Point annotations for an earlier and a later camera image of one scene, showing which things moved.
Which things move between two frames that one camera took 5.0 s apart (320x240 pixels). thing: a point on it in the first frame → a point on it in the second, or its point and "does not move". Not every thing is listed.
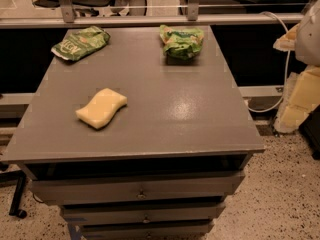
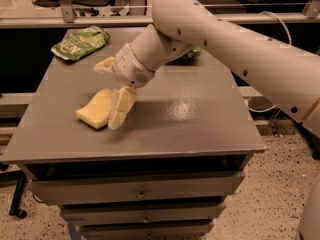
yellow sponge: (100, 109) does not move
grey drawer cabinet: (168, 164) does not move
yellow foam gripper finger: (287, 42) → (106, 66)
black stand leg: (20, 177) does not move
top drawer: (113, 189) does not move
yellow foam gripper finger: (301, 99) → (123, 100)
